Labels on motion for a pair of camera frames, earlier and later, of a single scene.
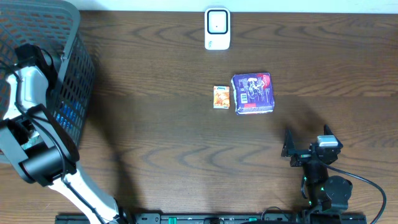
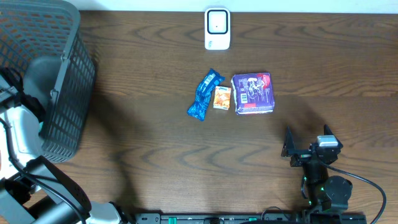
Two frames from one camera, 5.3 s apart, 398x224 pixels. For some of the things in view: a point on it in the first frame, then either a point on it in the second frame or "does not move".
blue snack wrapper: [69, 116] to [199, 107]
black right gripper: [301, 156] does not move
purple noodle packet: [253, 93] does not move
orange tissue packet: [221, 97] does not move
